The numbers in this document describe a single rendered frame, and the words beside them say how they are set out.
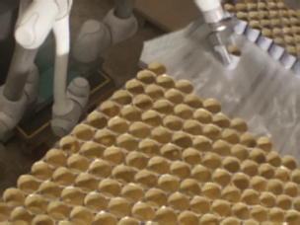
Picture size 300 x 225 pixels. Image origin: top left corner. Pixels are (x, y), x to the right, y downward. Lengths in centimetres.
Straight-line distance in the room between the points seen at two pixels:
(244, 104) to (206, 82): 17
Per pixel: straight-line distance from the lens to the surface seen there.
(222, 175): 163
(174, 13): 382
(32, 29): 181
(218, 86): 199
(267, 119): 198
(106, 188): 152
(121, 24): 272
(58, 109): 217
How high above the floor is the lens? 243
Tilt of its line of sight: 49 degrees down
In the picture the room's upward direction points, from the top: 21 degrees clockwise
